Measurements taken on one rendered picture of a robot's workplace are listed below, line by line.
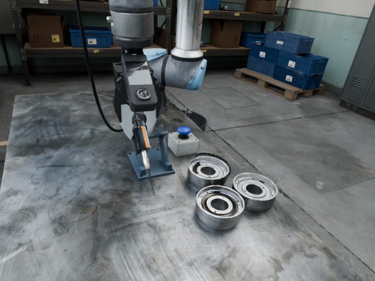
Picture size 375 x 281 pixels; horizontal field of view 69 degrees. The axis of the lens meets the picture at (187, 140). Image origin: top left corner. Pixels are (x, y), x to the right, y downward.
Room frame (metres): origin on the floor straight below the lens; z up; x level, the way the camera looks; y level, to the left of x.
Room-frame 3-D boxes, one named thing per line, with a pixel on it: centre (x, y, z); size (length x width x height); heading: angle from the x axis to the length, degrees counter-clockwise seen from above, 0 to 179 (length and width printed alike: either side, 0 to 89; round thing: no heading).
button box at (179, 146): (0.73, 0.02, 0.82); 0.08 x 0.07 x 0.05; 29
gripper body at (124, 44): (0.53, 0.12, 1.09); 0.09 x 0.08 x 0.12; 24
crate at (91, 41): (3.88, 1.47, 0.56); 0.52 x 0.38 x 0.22; 116
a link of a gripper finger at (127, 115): (0.53, 0.14, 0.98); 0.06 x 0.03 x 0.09; 24
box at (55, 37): (3.60, 1.93, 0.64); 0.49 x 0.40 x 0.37; 124
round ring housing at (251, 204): (0.52, -0.17, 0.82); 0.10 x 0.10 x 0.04
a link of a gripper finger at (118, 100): (0.51, 0.13, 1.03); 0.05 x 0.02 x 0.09; 114
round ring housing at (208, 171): (0.58, -0.06, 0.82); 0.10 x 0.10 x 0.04
